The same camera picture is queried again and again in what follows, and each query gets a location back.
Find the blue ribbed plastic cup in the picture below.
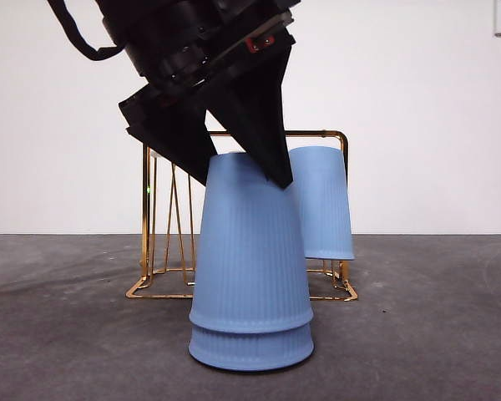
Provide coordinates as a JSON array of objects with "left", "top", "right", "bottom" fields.
[
  {"left": 187, "top": 320, "right": 316, "bottom": 373},
  {"left": 287, "top": 145, "right": 357, "bottom": 261},
  {"left": 188, "top": 151, "right": 315, "bottom": 336}
]

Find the gold wire cup holder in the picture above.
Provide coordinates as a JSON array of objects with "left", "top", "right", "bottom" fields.
[{"left": 124, "top": 129, "right": 359, "bottom": 302}]

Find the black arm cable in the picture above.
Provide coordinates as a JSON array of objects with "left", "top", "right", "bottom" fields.
[{"left": 47, "top": 0, "right": 124, "bottom": 63}]

